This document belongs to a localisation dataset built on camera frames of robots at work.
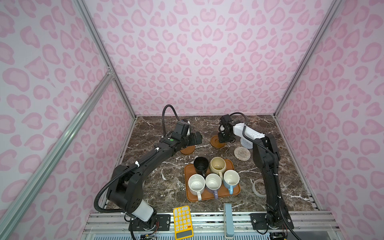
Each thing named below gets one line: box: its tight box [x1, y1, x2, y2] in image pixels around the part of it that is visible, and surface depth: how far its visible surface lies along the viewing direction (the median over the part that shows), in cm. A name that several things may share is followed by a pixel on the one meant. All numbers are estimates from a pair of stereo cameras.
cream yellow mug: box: [209, 156, 226, 180], surface depth 86 cm
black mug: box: [193, 156, 209, 178], surface depth 87 cm
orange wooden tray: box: [184, 163, 241, 202], surface depth 83 cm
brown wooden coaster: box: [210, 135, 226, 149], surface depth 105 cm
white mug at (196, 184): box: [188, 174, 206, 201], surface depth 81 cm
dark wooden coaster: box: [180, 145, 196, 155], surface depth 100 cm
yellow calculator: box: [173, 205, 194, 240], surface depth 73 cm
